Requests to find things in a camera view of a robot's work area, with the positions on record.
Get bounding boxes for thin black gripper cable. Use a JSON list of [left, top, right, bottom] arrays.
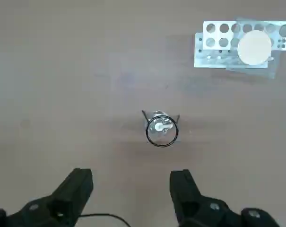
[[79, 213, 130, 227]]

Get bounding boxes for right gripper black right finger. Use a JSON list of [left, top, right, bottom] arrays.
[[169, 169, 282, 227]]

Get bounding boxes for white test tube rack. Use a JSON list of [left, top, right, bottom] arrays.
[[194, 20, 286, 70]]

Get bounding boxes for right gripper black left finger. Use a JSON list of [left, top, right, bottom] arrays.
[[0, 168, 94, 227]]

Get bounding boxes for glass alcohol lamp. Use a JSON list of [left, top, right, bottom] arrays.
[[146, 109, 175, 142]]

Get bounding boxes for black wire tripod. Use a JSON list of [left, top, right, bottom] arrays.
[[141, 109, 181, 148]]

